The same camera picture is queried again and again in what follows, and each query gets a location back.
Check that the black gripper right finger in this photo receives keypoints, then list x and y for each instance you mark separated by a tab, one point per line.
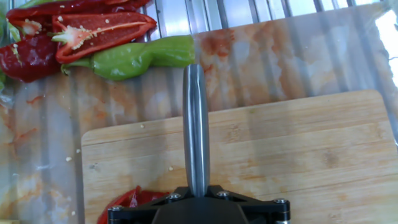
267	213

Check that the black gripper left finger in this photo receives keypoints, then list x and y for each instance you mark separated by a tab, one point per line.
133	213

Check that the bamboo cutting board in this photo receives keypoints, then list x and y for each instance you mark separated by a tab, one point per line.
295	149

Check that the steel cleaver knife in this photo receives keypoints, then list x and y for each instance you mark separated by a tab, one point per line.
196	133

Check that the cut red chili slice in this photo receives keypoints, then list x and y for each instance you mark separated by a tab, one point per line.
122	199

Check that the marble pattern plastic mat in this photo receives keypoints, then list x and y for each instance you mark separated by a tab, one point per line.
280	62

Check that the large green pepper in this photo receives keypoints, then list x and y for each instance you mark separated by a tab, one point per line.
130	59

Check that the halved red pepper with seeds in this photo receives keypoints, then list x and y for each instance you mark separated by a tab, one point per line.
109	34

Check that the red pepper with green stem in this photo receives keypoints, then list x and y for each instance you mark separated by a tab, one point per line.
31	59

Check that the dark red pepper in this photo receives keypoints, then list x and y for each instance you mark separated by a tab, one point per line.
62	7

